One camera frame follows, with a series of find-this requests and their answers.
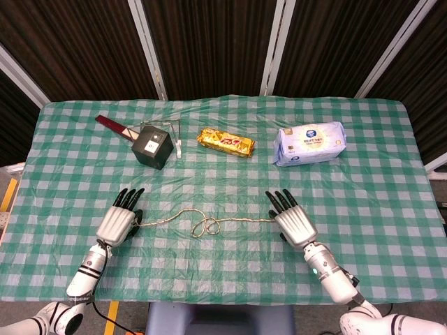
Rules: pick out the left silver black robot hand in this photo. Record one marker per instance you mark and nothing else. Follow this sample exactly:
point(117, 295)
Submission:
point(115, 223)

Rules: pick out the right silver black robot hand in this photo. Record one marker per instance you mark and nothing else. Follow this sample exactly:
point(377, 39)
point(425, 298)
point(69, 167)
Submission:
point(295, 225)

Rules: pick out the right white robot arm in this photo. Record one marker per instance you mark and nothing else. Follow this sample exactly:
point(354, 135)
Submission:
point(328, 275)

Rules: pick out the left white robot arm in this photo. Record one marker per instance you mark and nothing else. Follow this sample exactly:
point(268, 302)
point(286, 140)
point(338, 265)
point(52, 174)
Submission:
point(87, 268)

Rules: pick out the light blue tissue pack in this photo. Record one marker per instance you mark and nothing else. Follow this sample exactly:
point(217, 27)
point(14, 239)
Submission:
point(311, 146)

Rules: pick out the black cube box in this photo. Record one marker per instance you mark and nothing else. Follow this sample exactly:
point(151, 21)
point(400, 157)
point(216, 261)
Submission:
point(152, 150)

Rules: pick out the green checkered tablecloth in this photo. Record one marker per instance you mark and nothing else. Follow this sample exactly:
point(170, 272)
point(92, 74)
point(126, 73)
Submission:
point(223, 265)

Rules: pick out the yellow floor tape strip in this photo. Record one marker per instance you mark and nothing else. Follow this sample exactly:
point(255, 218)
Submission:
point(111, 319)

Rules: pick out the dark red flat box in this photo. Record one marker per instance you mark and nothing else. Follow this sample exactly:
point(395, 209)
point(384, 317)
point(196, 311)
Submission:
point(111, 125)

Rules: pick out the gold biscuit package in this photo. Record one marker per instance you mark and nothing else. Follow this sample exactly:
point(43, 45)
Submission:
point(227, 143)

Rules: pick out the blue grey robot torso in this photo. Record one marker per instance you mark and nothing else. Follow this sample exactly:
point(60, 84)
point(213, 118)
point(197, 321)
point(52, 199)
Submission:
point(220, 321)

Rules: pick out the white frame post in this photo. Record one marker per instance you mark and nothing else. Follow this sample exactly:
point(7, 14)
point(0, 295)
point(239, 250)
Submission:
point(24, 76)
point(150, 56)
point(276, 49)
point(394, 49)

